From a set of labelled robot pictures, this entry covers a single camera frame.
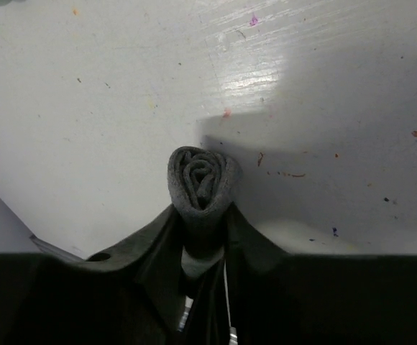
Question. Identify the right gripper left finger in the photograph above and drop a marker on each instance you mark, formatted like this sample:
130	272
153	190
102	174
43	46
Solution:
151	259

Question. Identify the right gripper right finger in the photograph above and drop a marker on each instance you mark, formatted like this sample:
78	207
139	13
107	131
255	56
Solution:
252	261

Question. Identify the dark grey sock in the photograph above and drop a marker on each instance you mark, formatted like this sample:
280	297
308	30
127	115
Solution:
202	185

